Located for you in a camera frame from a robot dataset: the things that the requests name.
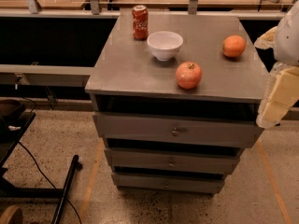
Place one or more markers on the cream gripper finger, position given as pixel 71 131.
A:
pixel 281 93
pixel 266 41

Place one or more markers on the black chair seat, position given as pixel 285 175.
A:
pixel 10 110

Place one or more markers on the orange fruit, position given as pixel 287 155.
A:
pixel 233 46

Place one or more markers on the red soda can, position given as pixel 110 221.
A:
pixel 140 22

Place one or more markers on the red apple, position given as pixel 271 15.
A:
pixel 188 75

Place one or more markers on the white ceramic bowl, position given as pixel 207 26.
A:
pixel 164 45

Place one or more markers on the grey drawer cabinet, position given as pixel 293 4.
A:
pixel 127 79

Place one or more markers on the grey drawer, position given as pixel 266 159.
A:
pixel 170 161
pixel 212 132
pixel 166 183

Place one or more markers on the top grey drawer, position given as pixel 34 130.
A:
pixel 212 132

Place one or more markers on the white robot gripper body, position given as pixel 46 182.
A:
pixel 288 41

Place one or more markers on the bottom grey drawer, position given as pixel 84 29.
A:
pixel 166 183

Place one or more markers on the middle grey drawer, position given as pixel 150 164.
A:
pixel 170 161

